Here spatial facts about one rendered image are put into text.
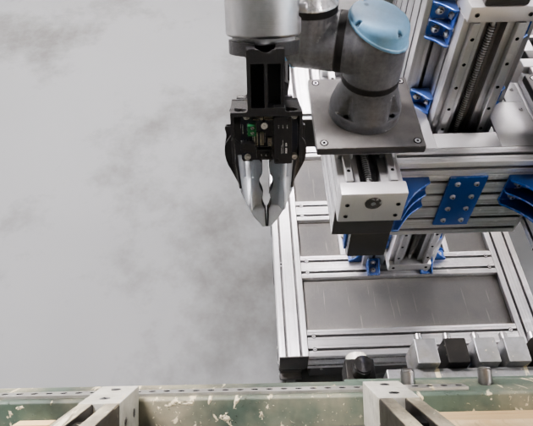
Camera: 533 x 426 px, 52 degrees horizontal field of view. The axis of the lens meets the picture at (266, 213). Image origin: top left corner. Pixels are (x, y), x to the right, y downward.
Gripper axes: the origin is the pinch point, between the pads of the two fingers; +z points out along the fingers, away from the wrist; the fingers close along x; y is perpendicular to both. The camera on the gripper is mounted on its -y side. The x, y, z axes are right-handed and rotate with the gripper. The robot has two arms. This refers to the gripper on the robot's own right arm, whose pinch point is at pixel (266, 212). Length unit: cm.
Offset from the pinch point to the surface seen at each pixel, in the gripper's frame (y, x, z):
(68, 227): -149, -79, 71
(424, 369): -30, 32, 49
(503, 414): -8, 38, 41
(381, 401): -1.1, 16.1, 30.4
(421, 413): 4.8, 19.8, 27.3
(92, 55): -254, -88, 16
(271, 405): -12.0, 0.6, 40.7
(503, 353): -32, 49, 47
